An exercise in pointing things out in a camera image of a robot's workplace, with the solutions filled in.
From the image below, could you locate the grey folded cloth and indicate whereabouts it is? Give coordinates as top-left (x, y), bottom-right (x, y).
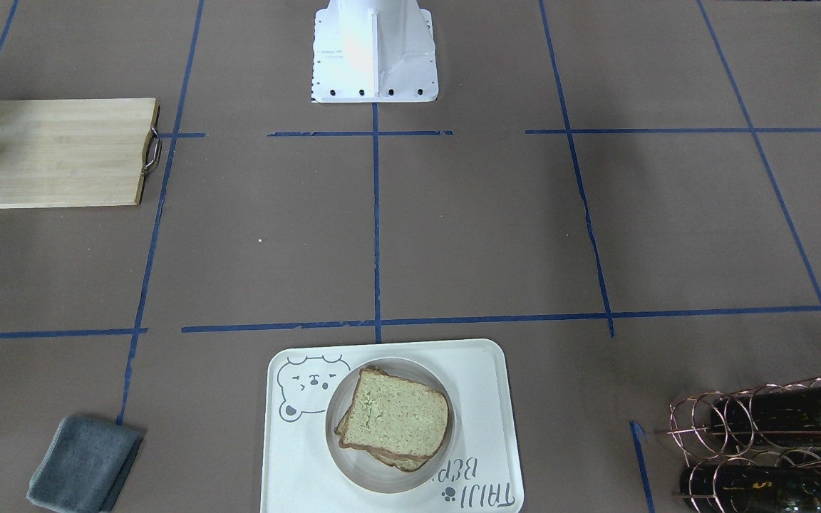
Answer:
top-left (26, 415), bottom-right (144, 512)

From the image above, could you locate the cream bear print tray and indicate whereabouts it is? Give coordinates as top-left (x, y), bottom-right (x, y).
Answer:
top-left (260, 338), bottom-right (525, 512)

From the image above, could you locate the dark green wine bottle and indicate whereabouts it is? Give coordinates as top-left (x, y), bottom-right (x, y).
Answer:
top-left (710, 386), bottom-right (821, 448)

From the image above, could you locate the white round plate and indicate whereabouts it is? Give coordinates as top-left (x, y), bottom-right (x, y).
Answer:
top-left (326, 357), bottom-right (455, 494)

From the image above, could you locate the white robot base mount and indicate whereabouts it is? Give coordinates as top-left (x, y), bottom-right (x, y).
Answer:
top-left (310, 1), bottom-right (439, 103)

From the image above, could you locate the copper wire bottle rack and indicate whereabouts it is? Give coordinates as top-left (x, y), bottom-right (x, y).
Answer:
top-left (661, 376), bottom-right (821, 512)

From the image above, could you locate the wooden cutting board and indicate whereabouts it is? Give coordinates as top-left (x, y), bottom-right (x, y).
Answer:
top-left (0, 98), bottom-right (162, 209)

